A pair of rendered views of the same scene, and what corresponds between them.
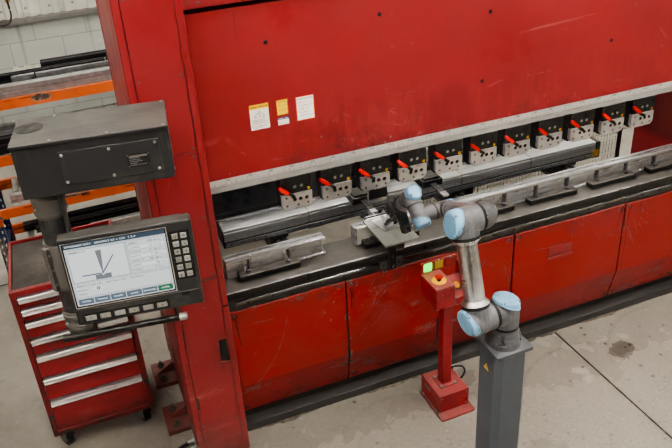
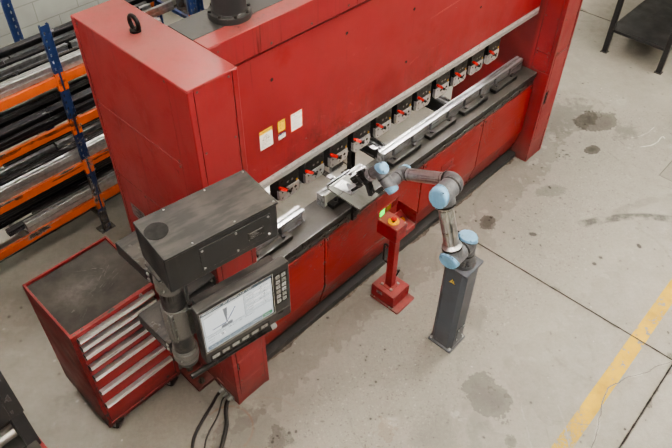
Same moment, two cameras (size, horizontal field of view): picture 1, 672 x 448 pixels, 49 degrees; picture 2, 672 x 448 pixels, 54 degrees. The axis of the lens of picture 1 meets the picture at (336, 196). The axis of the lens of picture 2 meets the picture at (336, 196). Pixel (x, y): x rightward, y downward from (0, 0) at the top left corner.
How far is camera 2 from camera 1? 1.55 m
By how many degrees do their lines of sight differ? 26
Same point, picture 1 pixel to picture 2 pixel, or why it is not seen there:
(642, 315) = (490, 191)
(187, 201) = not seen: hidden behind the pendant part
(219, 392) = (252, 352)
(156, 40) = (219, 116)
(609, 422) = (501, 281)
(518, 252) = not seen: hidden behind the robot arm
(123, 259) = (241, 306)
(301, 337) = (296, 289)
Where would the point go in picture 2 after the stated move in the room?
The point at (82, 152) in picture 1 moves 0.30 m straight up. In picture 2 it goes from (217, 243) to (208, 183)
